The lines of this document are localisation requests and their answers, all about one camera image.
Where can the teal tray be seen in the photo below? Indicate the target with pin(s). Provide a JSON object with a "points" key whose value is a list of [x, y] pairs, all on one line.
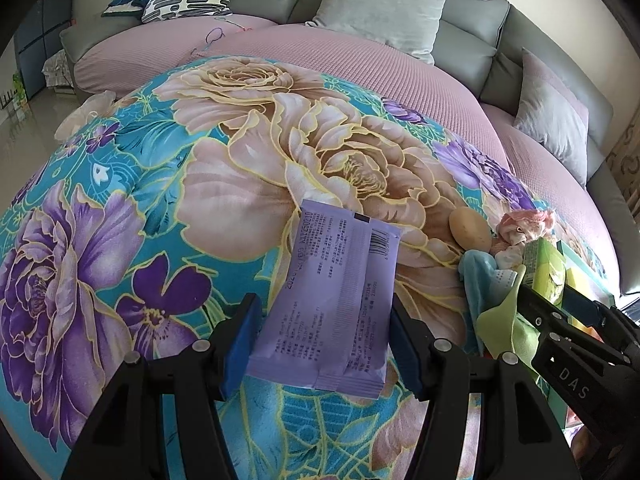
{"points": [[582, 255]]}

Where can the dark blue cabinet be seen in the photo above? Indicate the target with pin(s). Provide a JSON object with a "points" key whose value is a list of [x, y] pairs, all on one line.
{"points": [[35, 45]]}

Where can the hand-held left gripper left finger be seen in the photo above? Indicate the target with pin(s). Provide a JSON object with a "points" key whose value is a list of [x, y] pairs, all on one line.
{"points": [[240, 347]]}

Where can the green tissue pack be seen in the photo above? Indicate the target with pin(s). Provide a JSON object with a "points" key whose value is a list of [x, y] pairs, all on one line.
{"points": [[547, 265]]}

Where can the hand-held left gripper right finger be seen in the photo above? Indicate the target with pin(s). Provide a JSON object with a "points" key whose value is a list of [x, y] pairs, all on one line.
{"points": [[406, 355]]}

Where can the beige potato-shaped toy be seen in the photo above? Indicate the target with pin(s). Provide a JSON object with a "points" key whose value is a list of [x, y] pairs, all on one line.
{"points": [[470, 230]]}

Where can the light blue cloth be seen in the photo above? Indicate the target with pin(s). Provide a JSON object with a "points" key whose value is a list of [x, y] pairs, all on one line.
{"points": [[475, 285]]}

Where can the beige patterned curtain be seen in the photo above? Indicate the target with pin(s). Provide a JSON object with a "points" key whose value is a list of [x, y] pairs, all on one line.
{"points": [[627, 165]]}

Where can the light green cloth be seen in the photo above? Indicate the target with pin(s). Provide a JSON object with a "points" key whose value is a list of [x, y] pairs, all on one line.
{"points": [[505, 325]]}

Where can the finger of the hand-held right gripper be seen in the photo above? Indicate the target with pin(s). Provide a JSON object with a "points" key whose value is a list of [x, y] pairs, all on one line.
{"points": [[582, 305], [542, 315]]}

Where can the mauve sofa seat cover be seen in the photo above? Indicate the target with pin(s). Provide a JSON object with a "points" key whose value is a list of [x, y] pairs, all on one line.
{"points": [[350, 60], [550, 185]]}

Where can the pink satin lace cloth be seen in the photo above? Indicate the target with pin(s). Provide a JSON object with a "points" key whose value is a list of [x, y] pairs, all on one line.
{"points": [[525, 225]]}

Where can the floral blanket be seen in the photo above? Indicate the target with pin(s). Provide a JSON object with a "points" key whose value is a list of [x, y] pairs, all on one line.
{"points": [[150, 170]]}

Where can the plain grey cushion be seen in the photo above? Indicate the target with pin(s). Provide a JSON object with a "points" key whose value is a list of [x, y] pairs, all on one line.
{"points": [[380, 10]]}

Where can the grey and mauve cushion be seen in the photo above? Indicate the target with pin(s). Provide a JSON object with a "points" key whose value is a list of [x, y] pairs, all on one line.
{"points": [[550, 120]]}

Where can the purple packet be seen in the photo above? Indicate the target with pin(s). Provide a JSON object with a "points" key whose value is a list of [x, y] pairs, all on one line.
{"points": [[325, 300]]}

